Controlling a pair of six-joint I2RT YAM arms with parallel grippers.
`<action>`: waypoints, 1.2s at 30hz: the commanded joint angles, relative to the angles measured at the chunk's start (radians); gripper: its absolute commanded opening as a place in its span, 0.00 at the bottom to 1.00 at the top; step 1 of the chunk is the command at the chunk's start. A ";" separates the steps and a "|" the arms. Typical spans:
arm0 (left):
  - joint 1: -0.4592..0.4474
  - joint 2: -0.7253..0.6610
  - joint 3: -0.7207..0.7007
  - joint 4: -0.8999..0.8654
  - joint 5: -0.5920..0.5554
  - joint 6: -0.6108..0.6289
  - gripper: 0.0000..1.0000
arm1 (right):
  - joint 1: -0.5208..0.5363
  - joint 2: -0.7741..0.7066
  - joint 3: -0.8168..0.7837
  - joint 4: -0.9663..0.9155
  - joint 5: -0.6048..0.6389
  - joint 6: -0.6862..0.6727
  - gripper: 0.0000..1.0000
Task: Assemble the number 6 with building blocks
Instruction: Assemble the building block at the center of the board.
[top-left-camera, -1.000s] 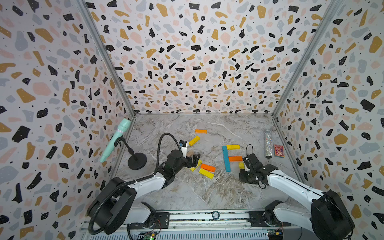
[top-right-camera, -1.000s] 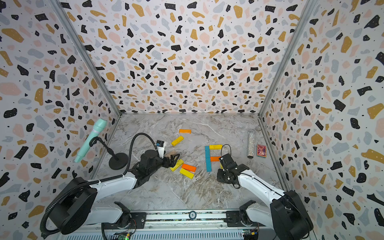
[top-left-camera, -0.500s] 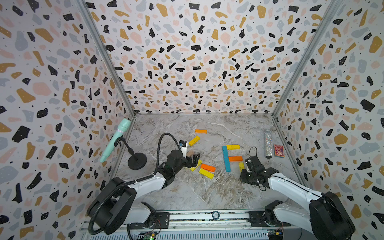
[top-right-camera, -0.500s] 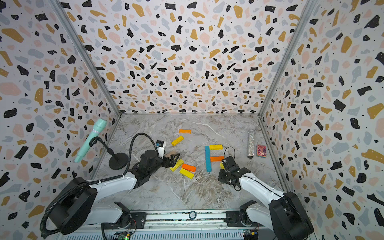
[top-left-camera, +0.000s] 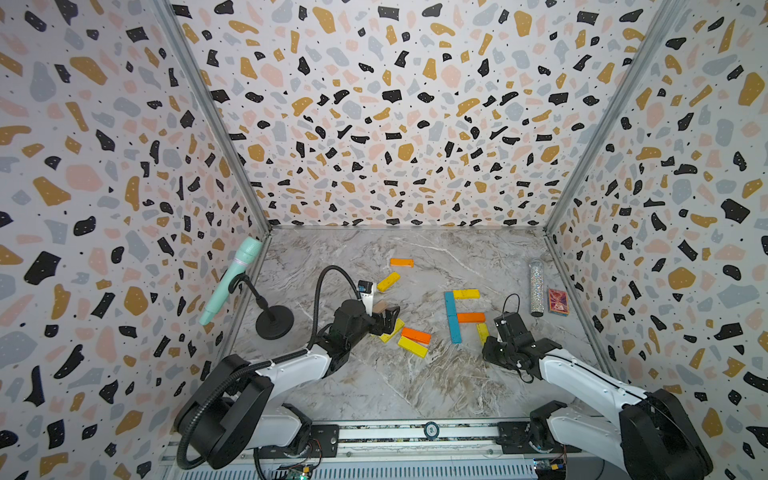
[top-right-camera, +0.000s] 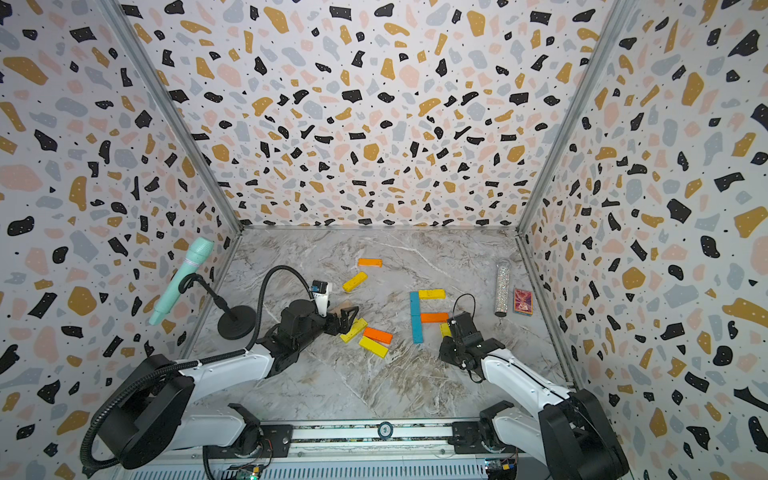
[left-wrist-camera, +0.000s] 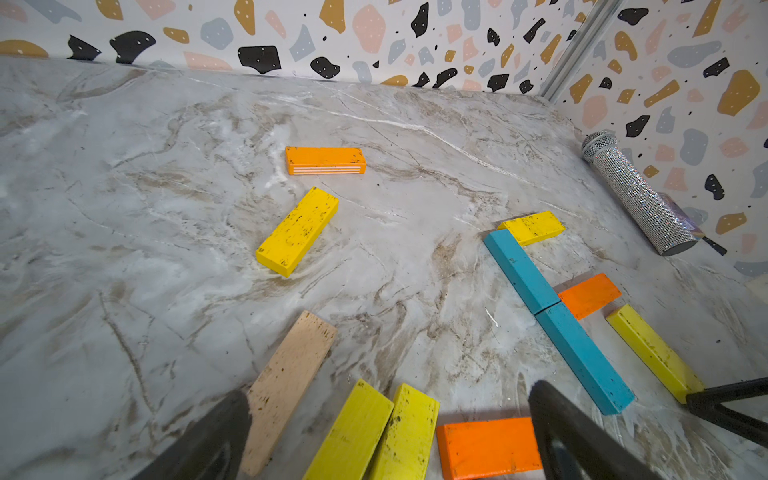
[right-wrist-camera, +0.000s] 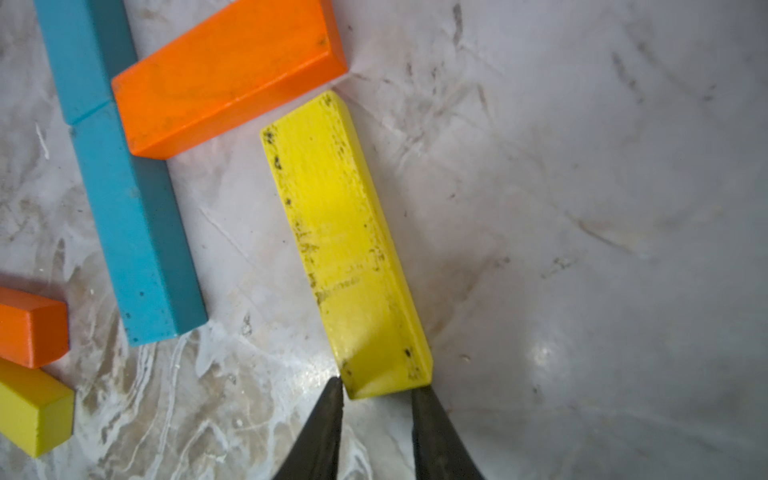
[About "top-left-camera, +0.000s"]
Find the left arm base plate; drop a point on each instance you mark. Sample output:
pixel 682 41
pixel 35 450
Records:
pixel 317 440

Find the yellow-green block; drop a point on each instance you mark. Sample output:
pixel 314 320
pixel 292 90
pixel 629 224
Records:
pixel 483 332

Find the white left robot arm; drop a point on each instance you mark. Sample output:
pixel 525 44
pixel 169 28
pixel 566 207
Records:
pixel 240 405

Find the yellow block scuffed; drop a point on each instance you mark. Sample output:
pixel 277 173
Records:
pixel 466 294

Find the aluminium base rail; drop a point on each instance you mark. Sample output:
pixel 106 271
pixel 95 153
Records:
pixel 398 449

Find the orange block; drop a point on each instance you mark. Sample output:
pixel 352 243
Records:
pixel 416 336
pixel 471 318
pixel 405 263

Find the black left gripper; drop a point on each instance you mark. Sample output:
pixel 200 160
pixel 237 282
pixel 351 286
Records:
pixel 391 320

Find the aluminium corner post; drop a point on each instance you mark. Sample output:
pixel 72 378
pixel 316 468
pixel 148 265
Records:
pixel 661 24
pixel 174 34

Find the black gooseneck mic stand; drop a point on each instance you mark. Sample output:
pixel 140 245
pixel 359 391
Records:
pixel 274 322

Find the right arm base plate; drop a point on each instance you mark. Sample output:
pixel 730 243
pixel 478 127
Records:
pixel 520 437

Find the aluminium corner post right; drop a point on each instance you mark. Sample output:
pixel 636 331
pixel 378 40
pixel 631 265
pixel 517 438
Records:
pixel 661 24

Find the mint green microphone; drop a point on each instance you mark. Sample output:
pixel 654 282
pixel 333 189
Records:
pixel 248 251

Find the silver glitter microphone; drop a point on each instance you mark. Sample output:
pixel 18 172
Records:
pixel 537 297

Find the round knob on rail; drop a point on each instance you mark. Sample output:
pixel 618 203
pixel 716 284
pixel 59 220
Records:
pixel 431 431

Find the yellow block lowest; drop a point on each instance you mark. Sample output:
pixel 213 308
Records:
pixel 413 347

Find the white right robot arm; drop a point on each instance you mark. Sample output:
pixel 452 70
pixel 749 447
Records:
pixel 646 434

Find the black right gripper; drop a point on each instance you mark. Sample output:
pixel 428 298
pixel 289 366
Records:
pixel 490 352

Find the purple card box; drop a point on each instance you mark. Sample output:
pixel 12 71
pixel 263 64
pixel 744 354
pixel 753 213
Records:
pixel 558 302

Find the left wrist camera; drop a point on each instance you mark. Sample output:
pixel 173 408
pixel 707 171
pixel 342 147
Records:
pixel 366 291

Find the teal block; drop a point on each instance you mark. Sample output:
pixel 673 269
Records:
pixel 454 329
pixel 450 305

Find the aluminium corner post left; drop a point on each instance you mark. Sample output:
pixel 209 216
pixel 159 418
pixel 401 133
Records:
pixel 174 34

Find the natural wood block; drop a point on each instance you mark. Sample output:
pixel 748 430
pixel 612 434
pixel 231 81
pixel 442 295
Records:
pixel 380 307

